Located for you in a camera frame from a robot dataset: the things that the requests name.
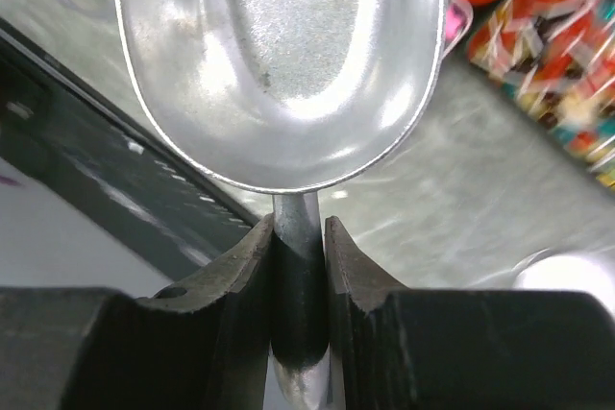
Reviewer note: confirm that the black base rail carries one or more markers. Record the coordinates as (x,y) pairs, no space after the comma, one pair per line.
(57,129)

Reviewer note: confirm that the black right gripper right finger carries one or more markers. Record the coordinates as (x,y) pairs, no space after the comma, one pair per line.
(393,347)

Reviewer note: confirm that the silver metal scoop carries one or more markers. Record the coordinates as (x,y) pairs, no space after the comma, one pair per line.
(285,97)

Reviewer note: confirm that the gold lollipop tin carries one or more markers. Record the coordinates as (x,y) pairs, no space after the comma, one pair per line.
(555,59)

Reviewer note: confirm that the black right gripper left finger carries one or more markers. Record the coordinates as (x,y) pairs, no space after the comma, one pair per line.
(199,343)

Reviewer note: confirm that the pink star candy tin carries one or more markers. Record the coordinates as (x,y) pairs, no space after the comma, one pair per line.
(459,18)

